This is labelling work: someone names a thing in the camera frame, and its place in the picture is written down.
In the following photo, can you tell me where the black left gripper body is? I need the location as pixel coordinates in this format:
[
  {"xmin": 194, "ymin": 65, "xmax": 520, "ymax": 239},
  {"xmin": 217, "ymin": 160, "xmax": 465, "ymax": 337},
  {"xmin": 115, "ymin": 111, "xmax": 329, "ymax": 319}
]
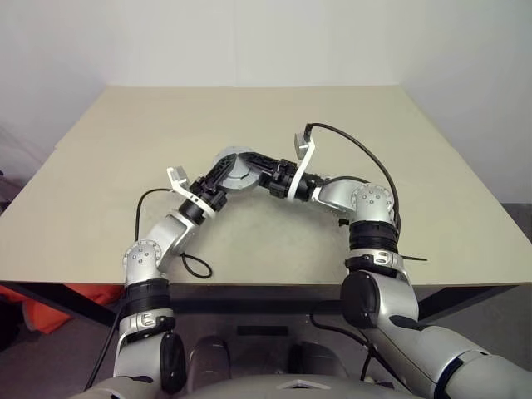
[{"xmin": 189, "ymin": 176, "xmax": 229, "ymax": 209}]

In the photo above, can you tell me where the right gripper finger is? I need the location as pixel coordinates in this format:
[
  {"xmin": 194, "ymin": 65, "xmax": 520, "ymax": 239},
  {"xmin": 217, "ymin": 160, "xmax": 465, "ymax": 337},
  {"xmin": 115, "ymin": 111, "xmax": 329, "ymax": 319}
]
[{"xmin": 240, "ymin": 150, "xmax": 278, "ymax": 176}]

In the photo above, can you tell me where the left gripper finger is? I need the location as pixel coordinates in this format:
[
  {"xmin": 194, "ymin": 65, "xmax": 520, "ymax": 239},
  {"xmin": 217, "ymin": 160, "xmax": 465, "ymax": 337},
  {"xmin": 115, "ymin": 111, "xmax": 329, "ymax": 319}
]
[{"xmin": 205, "ymin": 151, "xmax": 242, "ymax": 190}]

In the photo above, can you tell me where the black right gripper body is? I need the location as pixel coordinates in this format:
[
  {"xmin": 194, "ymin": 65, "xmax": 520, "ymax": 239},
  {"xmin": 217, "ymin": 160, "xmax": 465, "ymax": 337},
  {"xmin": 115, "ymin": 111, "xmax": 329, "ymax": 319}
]
[{"xmin": 259, "ymin": 159, "xmax": 301, "ymax": 200}]

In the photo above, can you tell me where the black rectangular plate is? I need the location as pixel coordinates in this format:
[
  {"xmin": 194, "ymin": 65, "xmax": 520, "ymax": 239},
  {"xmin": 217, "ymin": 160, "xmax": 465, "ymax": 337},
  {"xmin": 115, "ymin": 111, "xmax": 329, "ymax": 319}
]
[{"xmin": 236, "ymin": 326, "xmax": 290, "ymax": 337}]

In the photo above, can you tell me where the dark grey rounded hump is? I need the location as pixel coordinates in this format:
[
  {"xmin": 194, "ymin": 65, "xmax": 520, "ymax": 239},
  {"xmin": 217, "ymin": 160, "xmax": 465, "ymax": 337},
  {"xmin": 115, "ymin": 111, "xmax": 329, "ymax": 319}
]
[
  {"xmin": 189, "ymin": 335, "xmax": 232, "ymax": 377},
  {"xmin": 288, "ymin": 340, "xmax": 338, "ymax": 375}
]

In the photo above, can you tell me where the silver robot torso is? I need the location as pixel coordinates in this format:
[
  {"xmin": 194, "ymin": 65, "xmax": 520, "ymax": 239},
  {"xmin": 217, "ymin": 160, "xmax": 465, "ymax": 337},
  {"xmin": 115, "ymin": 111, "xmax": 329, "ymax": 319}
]
[{"xmin": 85, "ymin": 365, "xmax": 448, "ymax": 399}]

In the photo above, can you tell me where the orange object under table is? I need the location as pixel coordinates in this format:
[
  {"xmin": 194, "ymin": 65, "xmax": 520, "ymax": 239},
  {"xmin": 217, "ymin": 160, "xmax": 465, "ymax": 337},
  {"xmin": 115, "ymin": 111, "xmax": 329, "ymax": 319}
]
[{"xmin": 0, "ymin": 283, "xmax": 121, "ymax": 334}]

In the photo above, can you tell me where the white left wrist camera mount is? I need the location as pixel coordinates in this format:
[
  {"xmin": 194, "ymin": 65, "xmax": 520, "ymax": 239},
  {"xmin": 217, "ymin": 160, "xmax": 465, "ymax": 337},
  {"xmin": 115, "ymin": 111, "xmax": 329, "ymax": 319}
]
[{"xmin": 166, "ymin": 165, "xmax": 218, "ymax": 218}]

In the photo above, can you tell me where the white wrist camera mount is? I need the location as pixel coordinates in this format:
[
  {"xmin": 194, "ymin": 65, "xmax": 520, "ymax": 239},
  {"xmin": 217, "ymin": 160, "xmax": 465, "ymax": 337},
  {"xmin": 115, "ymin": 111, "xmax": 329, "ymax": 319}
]
[
  {"xmin": 166, "ymin": 165, "xmax": 218, "ymax": 218},
  {"xmin": 292, "ymin": 131, "xmax": 317, "ymax": 203}
]

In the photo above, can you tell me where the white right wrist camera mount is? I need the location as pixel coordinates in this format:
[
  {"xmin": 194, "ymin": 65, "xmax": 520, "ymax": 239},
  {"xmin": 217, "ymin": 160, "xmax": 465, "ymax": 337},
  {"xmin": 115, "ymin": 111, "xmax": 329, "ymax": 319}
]
[{"xmin": 292, "ymin": 131, "xmax": 317, "ymax": 203}]

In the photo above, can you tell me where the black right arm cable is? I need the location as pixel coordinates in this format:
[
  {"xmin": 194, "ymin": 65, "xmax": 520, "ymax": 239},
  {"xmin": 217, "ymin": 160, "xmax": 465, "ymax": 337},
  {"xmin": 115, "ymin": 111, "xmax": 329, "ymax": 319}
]
[{"xmin": 304, "ymin": 122, "xmax": 402, "ymax": 382}]

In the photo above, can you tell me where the black table frame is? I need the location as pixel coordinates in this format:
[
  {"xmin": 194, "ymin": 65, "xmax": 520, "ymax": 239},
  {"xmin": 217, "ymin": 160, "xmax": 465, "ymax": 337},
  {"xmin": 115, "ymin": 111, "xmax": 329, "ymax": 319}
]
[{"xmin": 0, "ymin": 282, "xmax": 532, "ymax": 329}]

